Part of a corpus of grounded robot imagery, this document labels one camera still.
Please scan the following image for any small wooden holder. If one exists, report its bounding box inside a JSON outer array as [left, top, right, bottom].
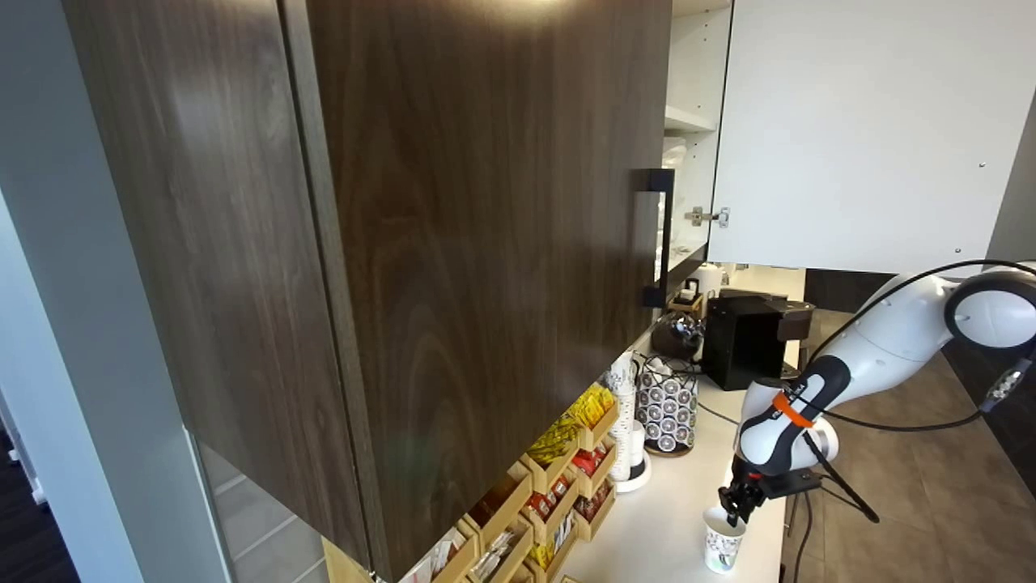
[[669, 279, 706, 317]]

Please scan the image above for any row of brown packets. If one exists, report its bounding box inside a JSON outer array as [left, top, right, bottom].
[[469, 477, 524, 525]]

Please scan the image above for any narrow brown cabinet door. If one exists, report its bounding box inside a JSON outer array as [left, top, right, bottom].
[[63, 0, 375, 569]]

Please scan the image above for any white cup holder base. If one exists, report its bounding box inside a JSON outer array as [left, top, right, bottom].
[[614, 421, 653, 494]]

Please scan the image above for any wooden packet organizer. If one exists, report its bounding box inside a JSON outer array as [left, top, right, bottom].
[[395, 385, 622, 583]]

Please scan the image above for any white open cabinet door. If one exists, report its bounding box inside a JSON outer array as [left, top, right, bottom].
[[707, 0, 1036, 277]]

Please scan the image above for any black cabinet door handle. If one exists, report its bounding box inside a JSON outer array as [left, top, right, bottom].
[[643, 168, 676, 309]]

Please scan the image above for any row of white packets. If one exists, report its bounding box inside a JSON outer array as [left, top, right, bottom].
[[402, 530, 467, 583]]

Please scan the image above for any stack of paper cups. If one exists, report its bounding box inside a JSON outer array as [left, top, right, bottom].
[[607, 351, 642, 483]]

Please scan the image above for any wire basket of coffee pods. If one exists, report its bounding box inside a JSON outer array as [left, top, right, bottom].
[[633, 356, 699, 456]]

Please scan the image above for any wide brown cabinet door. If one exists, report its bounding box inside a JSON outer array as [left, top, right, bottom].
[[306, 0, 674, 582]]

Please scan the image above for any row of yellow packets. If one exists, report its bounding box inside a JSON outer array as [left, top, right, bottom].
[[526, 415, 582, 465], [569, 384, 618, 429]]

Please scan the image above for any printed paper cup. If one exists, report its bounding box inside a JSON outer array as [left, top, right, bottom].
[[702, 506, 748, 575]]

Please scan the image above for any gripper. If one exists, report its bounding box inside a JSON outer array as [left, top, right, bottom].
[[719, 455, 766, 529]]

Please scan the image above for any black coffee machine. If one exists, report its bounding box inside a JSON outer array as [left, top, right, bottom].
[[702, 292, 817, 392]]

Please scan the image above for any wooden wall cabinet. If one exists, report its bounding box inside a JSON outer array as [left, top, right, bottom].
[[63, 0, 1036, 583]]

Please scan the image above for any dark round basket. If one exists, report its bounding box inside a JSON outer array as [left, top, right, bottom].
[[651, 311, 704, 362]]

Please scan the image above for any row of red packets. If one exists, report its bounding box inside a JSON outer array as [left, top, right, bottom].
[[527, 477, 572, 520], [571, 446, 609, 478], [575, 483, 613, 521]]

